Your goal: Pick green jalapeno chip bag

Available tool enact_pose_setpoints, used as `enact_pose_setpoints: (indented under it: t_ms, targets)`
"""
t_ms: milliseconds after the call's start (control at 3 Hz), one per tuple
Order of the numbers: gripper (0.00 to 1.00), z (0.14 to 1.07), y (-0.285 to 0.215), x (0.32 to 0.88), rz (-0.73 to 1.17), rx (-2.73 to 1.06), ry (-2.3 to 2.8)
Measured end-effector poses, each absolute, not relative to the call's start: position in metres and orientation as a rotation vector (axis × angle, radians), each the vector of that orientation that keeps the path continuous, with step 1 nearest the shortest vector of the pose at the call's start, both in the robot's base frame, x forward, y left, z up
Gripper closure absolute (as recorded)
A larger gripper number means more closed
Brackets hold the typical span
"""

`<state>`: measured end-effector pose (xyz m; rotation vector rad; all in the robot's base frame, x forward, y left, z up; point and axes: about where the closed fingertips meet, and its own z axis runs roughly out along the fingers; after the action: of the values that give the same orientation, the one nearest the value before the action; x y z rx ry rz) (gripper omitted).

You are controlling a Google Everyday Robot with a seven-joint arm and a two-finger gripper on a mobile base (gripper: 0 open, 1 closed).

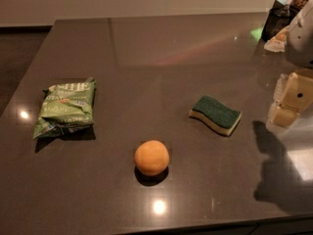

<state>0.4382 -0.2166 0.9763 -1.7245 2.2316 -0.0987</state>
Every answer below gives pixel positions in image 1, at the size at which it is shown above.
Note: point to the green jalapeno chip bag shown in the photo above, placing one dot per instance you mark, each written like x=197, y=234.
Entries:
x=66, y=108

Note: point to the black snack bag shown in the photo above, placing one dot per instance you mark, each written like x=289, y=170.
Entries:
x=275, y=23

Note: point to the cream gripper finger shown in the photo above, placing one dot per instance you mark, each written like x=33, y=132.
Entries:
x=293, y=94

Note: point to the white crumpled wrapper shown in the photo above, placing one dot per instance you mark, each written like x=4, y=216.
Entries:
x=278, y=42

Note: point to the green and yellow sponge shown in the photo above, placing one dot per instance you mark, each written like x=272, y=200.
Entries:
x=218, y=117

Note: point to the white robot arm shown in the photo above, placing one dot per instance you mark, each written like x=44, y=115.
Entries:
x=299, y=46

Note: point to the orange round fruit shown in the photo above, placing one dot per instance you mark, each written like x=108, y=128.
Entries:
x=151, y=158

